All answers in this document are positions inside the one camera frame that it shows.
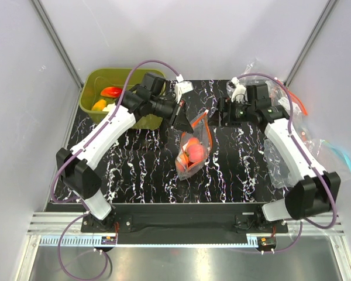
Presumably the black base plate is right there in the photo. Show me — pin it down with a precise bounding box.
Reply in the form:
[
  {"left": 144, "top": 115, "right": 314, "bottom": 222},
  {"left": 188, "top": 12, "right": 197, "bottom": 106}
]
[{"left": 81, "top": 203, "right": 288, "bottom": 234}]

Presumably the pink peach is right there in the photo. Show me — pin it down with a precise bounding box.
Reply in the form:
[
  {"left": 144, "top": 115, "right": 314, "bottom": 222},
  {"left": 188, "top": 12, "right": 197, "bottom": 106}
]
[{"left": 186, "top": 144, "right": 207, "bottom": 163}]

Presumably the black marble mat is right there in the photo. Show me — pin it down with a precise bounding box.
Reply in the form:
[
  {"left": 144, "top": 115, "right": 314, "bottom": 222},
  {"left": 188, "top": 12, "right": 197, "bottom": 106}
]
[{"left": 51, "top": 79, "right": 315, "bottom": 204}]

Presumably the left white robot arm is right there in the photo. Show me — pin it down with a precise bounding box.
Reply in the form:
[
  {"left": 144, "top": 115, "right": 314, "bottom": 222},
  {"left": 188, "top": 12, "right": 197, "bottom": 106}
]
[{"left": 56, "top": 73, "right": 194, "bottom": 232}]

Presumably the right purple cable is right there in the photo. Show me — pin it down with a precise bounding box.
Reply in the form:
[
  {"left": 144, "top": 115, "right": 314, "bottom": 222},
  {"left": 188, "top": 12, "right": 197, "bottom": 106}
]
[{"left": 236, "top": 73, "right": 339, "bottom": 254}]

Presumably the aluminium frame rail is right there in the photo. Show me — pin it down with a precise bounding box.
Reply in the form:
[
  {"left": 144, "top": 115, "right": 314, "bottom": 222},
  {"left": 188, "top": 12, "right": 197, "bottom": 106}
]
[{"left": 30, "top": 0, "right": 84, "bottom": 90}]

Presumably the orange peach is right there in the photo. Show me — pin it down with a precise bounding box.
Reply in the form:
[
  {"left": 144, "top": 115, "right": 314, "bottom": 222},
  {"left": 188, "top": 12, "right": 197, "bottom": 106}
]
[{"left": 186, "top": 137, "right": 200, "bottom": 149}]

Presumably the yellow-orange mango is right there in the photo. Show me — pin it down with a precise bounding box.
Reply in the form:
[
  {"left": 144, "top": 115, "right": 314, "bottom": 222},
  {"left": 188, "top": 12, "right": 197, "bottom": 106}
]
[{"left": 91, "top": 99, "right": 107, "bottom": 111}]

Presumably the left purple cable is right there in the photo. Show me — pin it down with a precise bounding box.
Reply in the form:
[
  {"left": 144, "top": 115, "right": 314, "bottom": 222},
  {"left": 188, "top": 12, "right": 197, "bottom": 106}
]
[{"left": 48, "top": 60, "right": 182, "bottom": 280}]

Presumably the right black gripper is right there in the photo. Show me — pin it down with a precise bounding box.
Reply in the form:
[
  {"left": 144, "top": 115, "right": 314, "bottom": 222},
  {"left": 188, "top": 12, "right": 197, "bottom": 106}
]
[{"left": 205, "top": 97, "right": 255, "bottom": 128}]

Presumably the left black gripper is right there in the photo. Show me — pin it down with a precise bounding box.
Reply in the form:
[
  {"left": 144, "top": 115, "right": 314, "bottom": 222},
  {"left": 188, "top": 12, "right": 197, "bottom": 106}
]
[{"left": 150, "top": 96, "right": 194, "bottom": 134}]

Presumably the white cauliflower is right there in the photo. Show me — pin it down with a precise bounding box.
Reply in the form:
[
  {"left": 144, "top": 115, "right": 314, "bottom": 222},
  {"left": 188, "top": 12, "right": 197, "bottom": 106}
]
[{"left": 102, "top": 104, "right": 116, "bottom": 112}]

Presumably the purple cable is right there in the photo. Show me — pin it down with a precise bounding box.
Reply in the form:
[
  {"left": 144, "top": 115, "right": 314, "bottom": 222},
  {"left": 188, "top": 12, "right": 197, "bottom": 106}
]
[
  {"left": 48, "top": 60, "right": 182, "bottom": 280},
  {"left": 236, "top": 73, "right": 339, "bottom": 254}
]

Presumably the orange-red peach top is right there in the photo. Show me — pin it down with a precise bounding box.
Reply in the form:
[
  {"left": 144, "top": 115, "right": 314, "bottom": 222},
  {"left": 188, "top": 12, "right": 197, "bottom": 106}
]
[{"left": 175, "top": 159, "right": 190, "bottom": 173}]

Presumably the clear bag blue zipper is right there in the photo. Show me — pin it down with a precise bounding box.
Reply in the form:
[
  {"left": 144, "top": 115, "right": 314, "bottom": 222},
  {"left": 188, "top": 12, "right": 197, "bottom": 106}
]
[{"left": 264, "top": 116, "right": 351, "bottom": 188}]

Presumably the clear bag orange zipper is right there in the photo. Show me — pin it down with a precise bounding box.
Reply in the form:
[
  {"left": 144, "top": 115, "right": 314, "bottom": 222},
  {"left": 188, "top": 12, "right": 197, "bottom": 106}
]
[{"left": 175, "top": 109, "right": 212, "bottom": 181}]

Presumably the red pepper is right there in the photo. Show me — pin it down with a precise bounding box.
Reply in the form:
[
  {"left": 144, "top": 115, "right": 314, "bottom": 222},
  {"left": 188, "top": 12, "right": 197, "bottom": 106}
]
[{"left": 100, "top": 86, "right": 122, "bottom": 99}]

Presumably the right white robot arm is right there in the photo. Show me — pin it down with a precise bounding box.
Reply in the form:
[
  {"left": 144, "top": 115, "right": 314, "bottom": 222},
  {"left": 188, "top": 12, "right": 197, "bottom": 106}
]
[{"left": 211, "top": 84, "right": 341, "bottom": 232}]

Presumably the clear bag pile upper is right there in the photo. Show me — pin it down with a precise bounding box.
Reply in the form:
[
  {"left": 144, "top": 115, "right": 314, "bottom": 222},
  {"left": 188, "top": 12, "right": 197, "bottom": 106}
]
[{"left": 226, "top": 59, "right": 308, "bottom": 135}]

